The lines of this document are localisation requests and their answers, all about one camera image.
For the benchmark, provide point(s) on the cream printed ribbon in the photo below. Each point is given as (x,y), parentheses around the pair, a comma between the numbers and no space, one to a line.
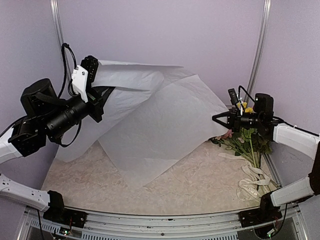
(256,183)

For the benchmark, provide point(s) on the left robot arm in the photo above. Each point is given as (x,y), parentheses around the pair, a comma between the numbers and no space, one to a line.
(48,117)

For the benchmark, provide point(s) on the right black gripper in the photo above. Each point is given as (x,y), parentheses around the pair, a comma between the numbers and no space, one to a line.
(234,120)

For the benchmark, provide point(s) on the yellow fake flower stem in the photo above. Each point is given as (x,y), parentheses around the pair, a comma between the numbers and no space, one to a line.
(247,109)

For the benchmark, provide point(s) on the pink fake flower bunch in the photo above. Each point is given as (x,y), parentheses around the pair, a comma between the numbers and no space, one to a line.
(246,143)

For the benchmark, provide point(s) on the front aluminium rail base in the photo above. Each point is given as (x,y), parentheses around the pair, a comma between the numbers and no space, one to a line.
(224,225)

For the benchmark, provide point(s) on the left aluminium frame post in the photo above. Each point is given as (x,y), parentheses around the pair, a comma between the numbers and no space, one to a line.
(54,6)

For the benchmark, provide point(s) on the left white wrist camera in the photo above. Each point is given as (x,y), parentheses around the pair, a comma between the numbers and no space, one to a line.
(79,78)

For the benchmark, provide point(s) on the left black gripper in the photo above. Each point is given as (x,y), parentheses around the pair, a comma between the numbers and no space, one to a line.
(97,96)

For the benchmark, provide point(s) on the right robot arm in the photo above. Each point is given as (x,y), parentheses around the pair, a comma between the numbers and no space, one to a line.
(292,142)

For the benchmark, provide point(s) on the right aluminium frame post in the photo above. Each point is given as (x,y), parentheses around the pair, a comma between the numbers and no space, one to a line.
(260,45)

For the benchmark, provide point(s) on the aluminium frame post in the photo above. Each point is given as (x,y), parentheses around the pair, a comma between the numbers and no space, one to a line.
(260,45)
(54,6)

